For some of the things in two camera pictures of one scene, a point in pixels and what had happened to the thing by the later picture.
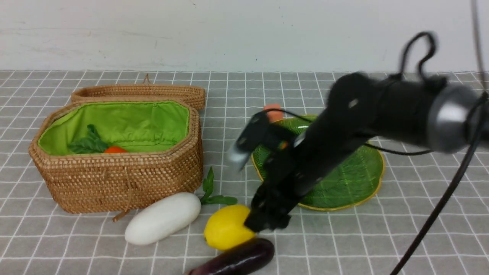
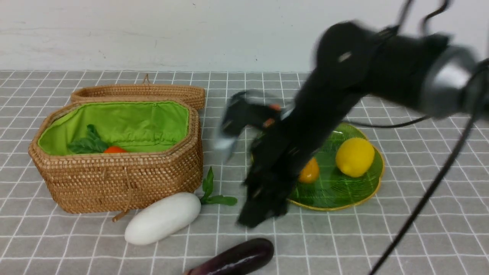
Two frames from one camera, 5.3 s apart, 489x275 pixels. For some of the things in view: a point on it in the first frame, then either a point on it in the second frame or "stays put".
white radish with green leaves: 173,214 stays put
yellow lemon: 225,227 -> 355,156
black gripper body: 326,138 -> 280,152
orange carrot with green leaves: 93,143 stays put
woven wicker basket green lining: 133,125 stays put
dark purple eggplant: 240,259 stays put
